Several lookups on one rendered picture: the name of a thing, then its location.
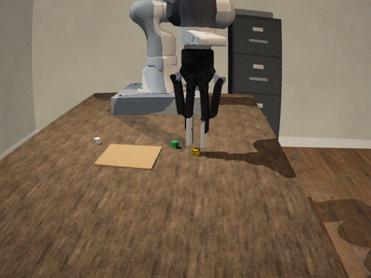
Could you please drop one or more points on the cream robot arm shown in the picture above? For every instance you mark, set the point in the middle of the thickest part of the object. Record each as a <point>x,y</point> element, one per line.
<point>199,20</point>

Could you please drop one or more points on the tan square mat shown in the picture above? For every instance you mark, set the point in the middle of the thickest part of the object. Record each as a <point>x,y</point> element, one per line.
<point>129,156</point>

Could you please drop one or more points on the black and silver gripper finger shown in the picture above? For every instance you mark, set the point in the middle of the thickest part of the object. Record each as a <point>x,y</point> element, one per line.
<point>207,113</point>
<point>185,108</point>

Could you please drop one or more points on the yellow die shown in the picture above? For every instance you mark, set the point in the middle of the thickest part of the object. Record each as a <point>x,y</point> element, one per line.
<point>195,151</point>

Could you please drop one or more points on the green die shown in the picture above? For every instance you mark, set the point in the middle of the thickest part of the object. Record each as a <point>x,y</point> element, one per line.
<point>174,144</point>

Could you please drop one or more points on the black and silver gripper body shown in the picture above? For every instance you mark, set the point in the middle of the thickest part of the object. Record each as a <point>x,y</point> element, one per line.
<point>204,63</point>

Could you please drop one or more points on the grey die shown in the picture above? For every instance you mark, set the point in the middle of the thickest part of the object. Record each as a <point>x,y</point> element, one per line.
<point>97,140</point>

